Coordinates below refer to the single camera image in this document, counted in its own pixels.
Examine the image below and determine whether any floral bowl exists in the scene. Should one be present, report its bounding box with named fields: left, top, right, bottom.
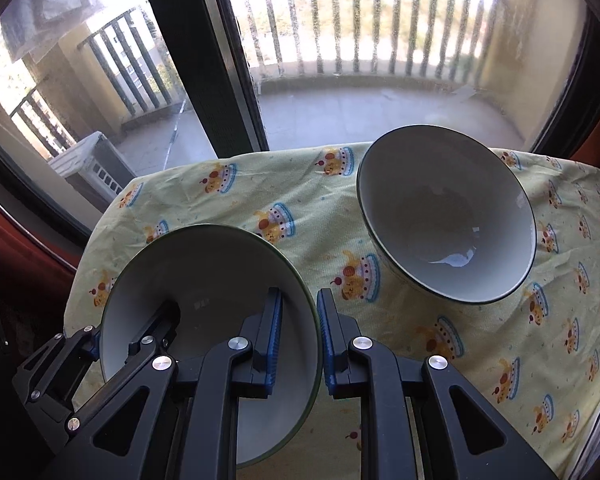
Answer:
left=356, top=125, right=536, bottom=304
left=100, top=224, right=322, bottom=467

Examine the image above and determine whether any yellow patterned tablecloth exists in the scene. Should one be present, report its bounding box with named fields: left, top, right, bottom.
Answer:
left=65, top=143, right=600, bottom=479

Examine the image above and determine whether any outdoor air conditioner unit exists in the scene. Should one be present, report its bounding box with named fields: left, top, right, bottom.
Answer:
left=47, top=131, right=136, bottom=210

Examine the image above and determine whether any balcony railing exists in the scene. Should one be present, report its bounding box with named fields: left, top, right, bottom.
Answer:
left=0, top=0, right=516, bottom=171

